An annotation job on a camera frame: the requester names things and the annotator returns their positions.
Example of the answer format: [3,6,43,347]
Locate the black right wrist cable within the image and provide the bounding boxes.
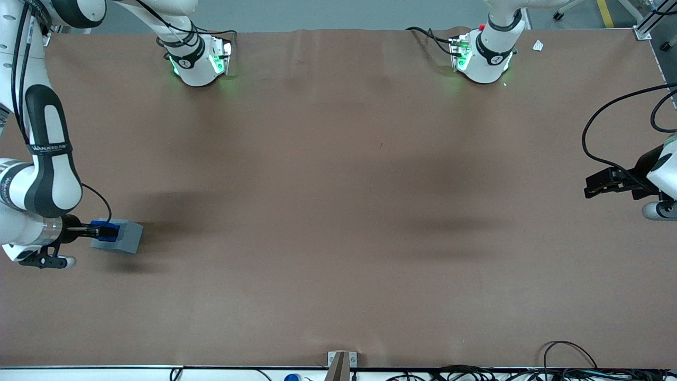
[81,183,113,226]

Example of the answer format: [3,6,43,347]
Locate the blue plastic part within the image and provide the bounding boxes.
[88,219,121,243]

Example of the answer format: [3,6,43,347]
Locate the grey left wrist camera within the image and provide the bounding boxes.
[642,200,677,221]

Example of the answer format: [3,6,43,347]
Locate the aluminium frame profile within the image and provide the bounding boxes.
[616,0,677,41]

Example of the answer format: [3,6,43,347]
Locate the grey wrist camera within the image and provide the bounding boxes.
[642,200,677,221]
[19,249,78,271]

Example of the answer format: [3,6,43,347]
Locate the tangled black cable bundle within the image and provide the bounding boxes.
[385,364,677,381]

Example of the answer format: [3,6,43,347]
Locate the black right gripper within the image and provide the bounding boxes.
[59,214,120,245]

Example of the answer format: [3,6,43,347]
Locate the short black looped cable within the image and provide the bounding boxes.
[651,90,677,133]

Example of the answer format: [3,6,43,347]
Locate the black right arm base cable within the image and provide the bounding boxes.
[135,0,237,49]

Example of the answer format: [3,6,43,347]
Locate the brown paper table cover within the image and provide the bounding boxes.
[0,26,677,369]

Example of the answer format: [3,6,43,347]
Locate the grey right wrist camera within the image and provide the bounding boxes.
[19,249,78,271]

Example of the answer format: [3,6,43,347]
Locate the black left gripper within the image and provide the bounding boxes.
[584,146,668,201]

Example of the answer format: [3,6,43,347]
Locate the black arm base cable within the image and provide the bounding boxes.
[406,26,462,57]
[135,0,237,49]

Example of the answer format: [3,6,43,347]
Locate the black left arm base cable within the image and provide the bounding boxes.
[406,26,462,57]

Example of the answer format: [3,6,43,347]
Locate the gray square base block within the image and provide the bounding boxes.
[90,218,144,255]

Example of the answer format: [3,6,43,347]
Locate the black arched floor cable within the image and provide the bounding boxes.
[542,341,599,371]

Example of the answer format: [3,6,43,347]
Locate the long black left wrist cable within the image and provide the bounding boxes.
[582,83,677,187]

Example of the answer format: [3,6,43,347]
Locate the grey metal table bracket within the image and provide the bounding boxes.
[327,351,358,381]

